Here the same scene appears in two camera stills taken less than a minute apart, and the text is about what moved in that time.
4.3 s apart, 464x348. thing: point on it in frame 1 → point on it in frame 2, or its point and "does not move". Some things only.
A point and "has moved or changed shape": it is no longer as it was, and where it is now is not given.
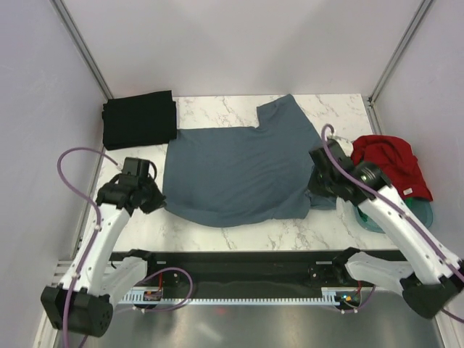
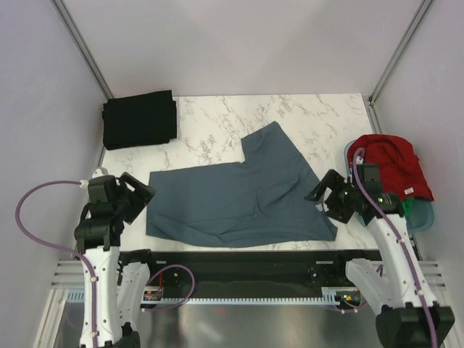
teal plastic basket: (423, 211) does not move
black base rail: (243, 270) does not move
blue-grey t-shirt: (228, 176) has moved or changed shape
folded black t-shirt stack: (139, 119) does not move
